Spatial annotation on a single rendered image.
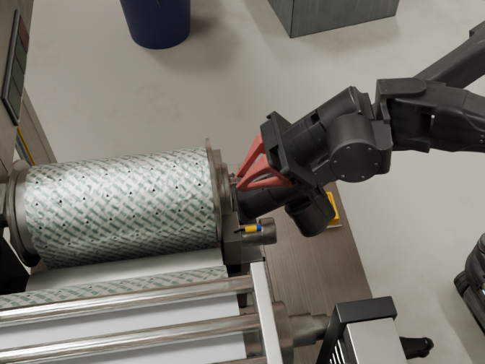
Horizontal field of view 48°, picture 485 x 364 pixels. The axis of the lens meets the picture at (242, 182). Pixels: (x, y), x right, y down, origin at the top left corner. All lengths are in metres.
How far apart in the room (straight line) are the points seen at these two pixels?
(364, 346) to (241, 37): 2.64
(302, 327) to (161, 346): 0.16
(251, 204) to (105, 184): 0.27
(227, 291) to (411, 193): 1.98
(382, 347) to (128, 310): 0.21
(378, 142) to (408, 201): 1.76
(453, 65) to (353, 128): 0.36
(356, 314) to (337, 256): 0.65
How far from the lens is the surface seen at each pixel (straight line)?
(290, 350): 0.55
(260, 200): 0.87
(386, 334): 0.48
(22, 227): 0.74
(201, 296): 0.46
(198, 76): 2.79
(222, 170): 0.74
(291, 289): 1.08
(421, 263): 2.23
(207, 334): 0.45
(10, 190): 0.74
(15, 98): 1.06
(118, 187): 0.71
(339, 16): 3.06
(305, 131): 0.68
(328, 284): 1.09
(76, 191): 0.72
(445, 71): 0.94
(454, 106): 0.66
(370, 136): 0.61
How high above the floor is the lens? 1.87
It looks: 53 degrees down
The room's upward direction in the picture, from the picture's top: straight up
